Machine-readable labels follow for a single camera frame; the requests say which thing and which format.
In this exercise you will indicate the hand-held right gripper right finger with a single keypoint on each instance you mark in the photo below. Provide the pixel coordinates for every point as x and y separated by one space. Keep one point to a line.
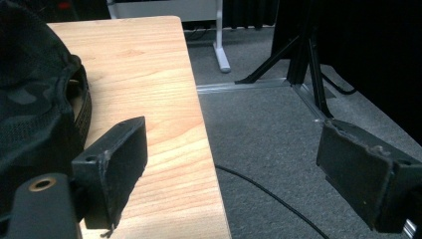
356 169

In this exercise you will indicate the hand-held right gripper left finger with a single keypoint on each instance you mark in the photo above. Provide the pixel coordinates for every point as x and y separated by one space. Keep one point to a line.
114 166

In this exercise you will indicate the black mesh backpack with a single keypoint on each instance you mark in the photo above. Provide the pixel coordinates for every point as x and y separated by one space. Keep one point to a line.
31 106

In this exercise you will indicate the black curtain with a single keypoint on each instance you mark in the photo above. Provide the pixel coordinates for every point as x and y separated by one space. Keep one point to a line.
368 49

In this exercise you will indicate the black metal stand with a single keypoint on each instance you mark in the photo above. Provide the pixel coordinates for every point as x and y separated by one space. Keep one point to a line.
303 56

